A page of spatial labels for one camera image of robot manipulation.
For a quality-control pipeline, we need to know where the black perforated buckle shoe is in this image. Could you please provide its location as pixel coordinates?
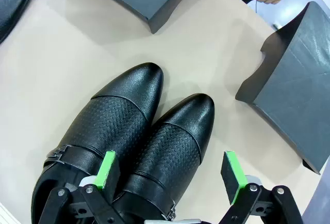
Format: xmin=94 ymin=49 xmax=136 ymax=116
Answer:
xmin=110 ymin=93 xmax=216 ymax=222
xmin=30 ymin=62 xmax=164 ymax=224

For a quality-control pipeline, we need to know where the black plain leather shoe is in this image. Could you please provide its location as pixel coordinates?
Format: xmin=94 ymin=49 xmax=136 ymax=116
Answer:
xmin=0 ymin=0 xmax=36 ymax=44

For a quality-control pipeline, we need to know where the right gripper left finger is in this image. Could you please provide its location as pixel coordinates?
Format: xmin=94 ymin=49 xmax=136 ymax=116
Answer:
xmin=33 ymin=150 xmax=122 ymax=224

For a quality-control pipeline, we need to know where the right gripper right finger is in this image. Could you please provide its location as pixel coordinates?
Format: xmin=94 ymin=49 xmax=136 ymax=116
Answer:
xmin=219 ymin=151 xmax=304 ymax=224

